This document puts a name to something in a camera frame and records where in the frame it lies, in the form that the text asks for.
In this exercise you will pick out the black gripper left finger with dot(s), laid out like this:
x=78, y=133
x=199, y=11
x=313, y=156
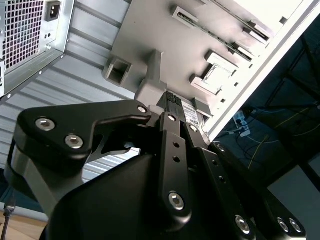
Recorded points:
x=60, y=122

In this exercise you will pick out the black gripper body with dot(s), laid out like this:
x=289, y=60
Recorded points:
x=112, y=207

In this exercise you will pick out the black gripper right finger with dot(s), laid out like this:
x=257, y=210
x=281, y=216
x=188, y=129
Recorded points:
x=215, y=170

